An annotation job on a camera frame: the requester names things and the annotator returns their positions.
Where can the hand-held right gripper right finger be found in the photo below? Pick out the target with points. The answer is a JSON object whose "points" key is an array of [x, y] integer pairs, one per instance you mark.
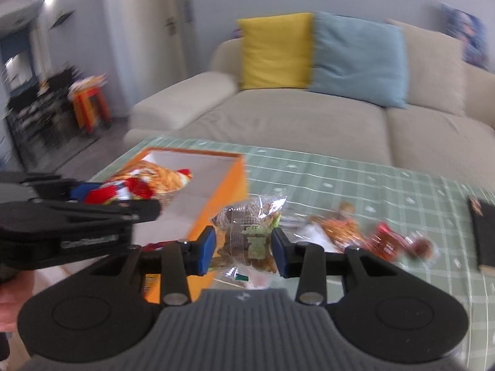
{"points": [[278, 254]]}

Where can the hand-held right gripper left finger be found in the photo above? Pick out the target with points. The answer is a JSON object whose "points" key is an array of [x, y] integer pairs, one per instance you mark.
{"points": [[207, 249]]}

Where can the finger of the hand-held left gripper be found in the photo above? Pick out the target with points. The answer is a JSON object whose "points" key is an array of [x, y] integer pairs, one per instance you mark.
{"points": [[77, 192], [116, 210]]}

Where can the clear snack packet green print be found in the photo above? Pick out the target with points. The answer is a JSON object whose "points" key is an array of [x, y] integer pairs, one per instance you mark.
{"points": [[251, 235]]}

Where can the orange and red snack bag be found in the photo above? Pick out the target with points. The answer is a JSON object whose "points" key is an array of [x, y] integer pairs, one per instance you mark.
{"points": [[162, 179]]}

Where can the orange cardboard box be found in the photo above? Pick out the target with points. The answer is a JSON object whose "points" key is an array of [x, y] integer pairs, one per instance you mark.
{"points": [[228, 185]]}

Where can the orange brown snack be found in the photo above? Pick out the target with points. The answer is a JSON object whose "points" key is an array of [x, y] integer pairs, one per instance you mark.
{"points": [[340, 224]]}

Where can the person's left hand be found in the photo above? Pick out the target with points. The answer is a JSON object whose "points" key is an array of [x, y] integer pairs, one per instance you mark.
{"points": [[13, 297]]}

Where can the black dining chair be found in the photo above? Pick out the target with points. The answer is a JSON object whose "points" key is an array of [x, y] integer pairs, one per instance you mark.
{"points": [[64, 96], [27, 123]]}

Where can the orange stool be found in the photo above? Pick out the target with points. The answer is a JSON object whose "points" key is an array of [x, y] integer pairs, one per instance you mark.
{"points": [[91, 106]]}

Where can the green checked tablecloth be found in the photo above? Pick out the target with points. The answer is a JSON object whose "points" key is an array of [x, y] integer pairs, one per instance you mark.
{"points": [[348, 177]]}

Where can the orange white bag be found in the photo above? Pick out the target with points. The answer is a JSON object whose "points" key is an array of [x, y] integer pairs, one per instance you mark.
{"points": [[89, 81]]}

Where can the beige sofa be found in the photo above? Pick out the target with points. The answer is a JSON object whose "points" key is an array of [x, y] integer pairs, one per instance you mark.
{"points": [[290, 123]]}

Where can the blue framed window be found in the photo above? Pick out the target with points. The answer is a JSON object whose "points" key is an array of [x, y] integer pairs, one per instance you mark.
{"points": [[17, 62]]}

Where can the dark red wrapped snack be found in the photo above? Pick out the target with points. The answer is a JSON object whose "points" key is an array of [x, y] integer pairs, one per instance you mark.
{"points": [[423, 247]]}

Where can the white door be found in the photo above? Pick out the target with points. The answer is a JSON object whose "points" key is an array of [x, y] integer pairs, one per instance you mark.
{"points": [[143, 38]]}

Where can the yellow pillow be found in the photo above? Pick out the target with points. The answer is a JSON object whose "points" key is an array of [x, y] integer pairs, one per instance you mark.
{"points": [[276, 50]]}

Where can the black notebook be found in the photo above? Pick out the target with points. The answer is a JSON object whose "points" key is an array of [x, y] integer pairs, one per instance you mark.
{"points": [[485, 235]]}

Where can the light blue pillow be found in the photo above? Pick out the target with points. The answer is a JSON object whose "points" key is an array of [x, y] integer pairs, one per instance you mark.
{"points": [[359, 62]]}

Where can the purple cloth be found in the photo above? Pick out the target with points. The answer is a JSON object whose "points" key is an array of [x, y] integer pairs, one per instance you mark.
{"points": [[236, 33]]}

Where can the beige sofa cushion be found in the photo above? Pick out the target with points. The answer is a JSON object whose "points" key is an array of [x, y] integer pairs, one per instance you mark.
{"points": [[433, 69]]}

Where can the dark wall shelf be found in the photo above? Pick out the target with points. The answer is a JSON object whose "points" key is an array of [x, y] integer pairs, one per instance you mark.
{"points": [[62, 18]]}

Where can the small wall poster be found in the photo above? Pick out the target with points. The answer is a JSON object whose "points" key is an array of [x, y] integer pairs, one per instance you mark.
{"points": [[189, 4]]}

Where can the blue wall poster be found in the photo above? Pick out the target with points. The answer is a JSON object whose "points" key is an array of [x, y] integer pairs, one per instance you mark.
{"points": [[466, 34]]}

